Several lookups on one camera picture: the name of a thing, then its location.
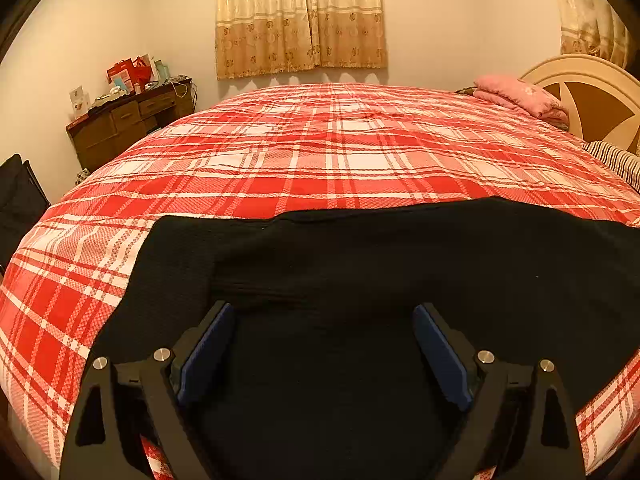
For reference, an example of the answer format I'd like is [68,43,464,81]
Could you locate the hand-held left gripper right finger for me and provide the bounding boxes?
[412,302,586,480]

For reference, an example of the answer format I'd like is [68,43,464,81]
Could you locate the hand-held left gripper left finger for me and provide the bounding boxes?
[59,301,236,480]

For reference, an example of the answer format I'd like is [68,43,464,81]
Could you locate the black pants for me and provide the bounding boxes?
[95,196,640,480]

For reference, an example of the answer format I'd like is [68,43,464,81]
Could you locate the black folding chair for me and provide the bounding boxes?
[0,154,51,271]

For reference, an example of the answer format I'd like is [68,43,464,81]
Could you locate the bed with red plaid sheet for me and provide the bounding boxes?
[0,82,640,480]

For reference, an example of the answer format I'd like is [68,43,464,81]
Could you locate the brown wooden desk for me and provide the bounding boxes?
[66,78,195,173]

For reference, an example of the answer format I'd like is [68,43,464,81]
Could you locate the striped pillow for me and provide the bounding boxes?
[582,141,640,192]

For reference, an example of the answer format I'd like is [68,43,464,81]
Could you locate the pink folded blanket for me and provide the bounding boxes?
[472,75,571,127]

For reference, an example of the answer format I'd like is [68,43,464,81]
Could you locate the white card with picture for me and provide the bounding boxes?
[70,86,92,114]

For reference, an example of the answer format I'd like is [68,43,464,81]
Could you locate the red gift bags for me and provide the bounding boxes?
[106,57,153,93]

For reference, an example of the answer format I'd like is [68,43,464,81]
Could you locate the cream wooden headboard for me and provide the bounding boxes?
[520,54,640,156]

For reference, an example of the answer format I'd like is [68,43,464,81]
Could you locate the beige window curtain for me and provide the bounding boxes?
[215,0,388,81]

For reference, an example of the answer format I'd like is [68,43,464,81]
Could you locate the beige floral side curtain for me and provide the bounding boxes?
[550,0,633,68]

